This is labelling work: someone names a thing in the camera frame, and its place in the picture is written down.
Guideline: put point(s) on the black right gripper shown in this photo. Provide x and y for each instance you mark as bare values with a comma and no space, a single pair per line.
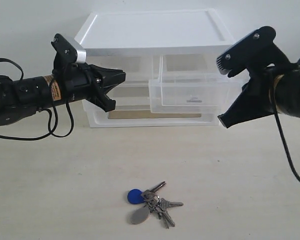
253,102

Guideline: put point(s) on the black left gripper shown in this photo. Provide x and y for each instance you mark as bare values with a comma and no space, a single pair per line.
81,81

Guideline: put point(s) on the key bunch with blue tag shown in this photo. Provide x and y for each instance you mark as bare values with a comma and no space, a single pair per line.
153,204

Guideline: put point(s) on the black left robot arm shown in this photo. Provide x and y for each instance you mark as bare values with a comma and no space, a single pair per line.
20,99

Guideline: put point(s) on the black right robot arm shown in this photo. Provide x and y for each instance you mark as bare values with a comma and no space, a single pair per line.
275,89

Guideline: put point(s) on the white plastic drawer cabinet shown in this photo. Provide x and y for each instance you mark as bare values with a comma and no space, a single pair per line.
152,33

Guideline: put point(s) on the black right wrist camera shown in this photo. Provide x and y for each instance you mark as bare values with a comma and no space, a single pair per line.
257,49

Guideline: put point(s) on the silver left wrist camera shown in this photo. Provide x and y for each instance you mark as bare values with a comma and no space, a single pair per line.
68,50

